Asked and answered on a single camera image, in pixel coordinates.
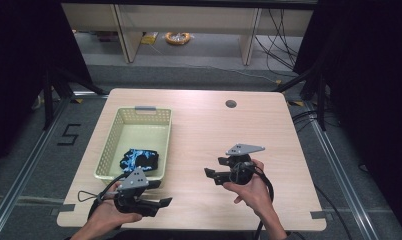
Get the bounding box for person's right hand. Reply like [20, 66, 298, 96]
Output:
[221, 158, 277, 218]

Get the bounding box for aluminium floor rail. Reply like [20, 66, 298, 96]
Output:
[304, 99, 381, 240]
[0, 96, 72, 232]

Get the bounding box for pale yellow plastic basket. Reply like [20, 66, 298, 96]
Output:
[93, 105, 173, 188]

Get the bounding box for white desk furniture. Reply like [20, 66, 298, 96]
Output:
[61, 2, 316, 67]

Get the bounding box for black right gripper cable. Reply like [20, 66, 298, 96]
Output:
[233, 161, 276, 240]

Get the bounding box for black curtain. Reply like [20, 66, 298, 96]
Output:
[0, 0, 94, 172]
[293, 0, 402, 232]

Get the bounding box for yellow packet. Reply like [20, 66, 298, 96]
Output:
[140, 31, 159, 46]

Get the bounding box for black metal stand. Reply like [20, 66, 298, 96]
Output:
[41, 65, 107, 132]
[271, 59, 329, 132]

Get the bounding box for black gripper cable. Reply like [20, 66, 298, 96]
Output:
[77, 172, 132, 222]
[233, 161, 276, 240]

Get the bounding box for person's left hand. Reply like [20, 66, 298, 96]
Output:
[88, 189, 144, 232]

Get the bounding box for black hanging cables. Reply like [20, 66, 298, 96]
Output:
[253, 7, 301, 72]

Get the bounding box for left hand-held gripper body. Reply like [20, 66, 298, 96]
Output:
[113, 167, 159, 218]

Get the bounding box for yellow cable coil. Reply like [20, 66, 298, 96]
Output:
[164, 31, 192, 46]

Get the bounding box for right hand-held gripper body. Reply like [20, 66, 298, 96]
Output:
[225, 143, 266, 186]

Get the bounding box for blue camouflage black glove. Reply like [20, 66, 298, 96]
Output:
[136, 155, 161, 174]
[119, 148, 158, 172]

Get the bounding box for black floor cable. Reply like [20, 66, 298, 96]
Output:
[313, 183, 354, 240]

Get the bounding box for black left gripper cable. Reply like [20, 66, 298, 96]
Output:
[77, 172, 132, 222]

